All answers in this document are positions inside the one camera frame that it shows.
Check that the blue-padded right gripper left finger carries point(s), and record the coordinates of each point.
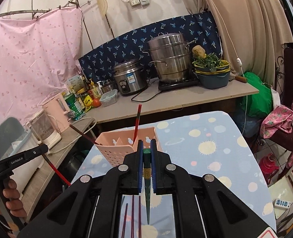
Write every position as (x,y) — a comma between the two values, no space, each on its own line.
(140,164)

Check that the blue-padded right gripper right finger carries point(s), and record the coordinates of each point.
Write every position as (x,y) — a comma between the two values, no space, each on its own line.
(153,147)

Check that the green chopstick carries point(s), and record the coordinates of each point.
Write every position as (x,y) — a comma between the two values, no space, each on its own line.
(147,180)

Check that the red chopstick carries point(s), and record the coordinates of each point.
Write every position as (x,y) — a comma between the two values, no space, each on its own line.
(56,170)
(137,122)

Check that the dark maroon chopstick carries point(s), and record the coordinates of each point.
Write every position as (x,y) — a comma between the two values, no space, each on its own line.
(132,217)
(124,221)
(139,218)
(93,141)

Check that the person's left hand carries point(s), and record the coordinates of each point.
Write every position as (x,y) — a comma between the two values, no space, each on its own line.
(14,204)

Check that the pink perforated utensil basket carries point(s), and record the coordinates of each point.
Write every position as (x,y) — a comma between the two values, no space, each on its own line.
(115,145)

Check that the clear food container teal lid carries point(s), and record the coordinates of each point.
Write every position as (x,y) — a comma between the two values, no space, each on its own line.
(109,98)

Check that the red tomato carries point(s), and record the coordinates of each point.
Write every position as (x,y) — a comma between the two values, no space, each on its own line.
(96,103)

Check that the blue planet-print tablecloth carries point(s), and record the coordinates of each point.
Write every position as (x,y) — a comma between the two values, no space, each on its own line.
(205,143)

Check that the white blender jug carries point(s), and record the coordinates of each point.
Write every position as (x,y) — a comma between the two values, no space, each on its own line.
(43,129)

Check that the black induction cooktop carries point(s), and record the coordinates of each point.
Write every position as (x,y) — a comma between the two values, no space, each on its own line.
(188,82)

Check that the yellow snack packet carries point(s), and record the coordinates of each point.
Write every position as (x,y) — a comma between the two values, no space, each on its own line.
(88,102)

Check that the small lidded steel pot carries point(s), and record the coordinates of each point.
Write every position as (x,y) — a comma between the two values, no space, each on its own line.
(108,85)

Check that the steel rice cooker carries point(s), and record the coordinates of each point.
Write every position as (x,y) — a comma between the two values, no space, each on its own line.
(130,77)

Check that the green tin can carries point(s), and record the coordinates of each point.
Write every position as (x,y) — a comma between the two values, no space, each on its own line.
(76,111)

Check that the yellow oil bottle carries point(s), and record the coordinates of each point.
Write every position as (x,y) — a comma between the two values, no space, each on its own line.
(95,90)

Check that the pink electric kettle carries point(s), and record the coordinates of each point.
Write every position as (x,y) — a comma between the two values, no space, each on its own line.
(57,110)

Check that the large stacked steel steamer pot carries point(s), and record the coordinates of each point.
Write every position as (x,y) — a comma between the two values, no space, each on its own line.
(171,55)

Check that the blue basin with greens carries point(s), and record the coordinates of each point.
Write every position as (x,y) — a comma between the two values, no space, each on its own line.
(213,77)

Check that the navy leaf-print cloth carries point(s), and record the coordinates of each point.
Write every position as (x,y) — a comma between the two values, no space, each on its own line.
(98,65)

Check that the brown potato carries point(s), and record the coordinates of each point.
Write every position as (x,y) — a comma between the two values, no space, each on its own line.
(198,52)

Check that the green plastic bag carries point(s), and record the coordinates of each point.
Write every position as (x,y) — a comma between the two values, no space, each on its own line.
(258,105)

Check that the pink dotted curtain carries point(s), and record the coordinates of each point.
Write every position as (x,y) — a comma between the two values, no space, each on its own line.
(36,59)

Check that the pink floral cloth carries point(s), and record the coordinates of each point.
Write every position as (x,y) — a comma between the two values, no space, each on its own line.
(280,119)

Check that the beige hanging curtain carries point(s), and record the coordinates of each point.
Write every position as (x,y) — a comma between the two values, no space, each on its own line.
(253,33)

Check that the white wall socket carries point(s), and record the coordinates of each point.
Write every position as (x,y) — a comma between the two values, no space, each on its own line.
(139,2)

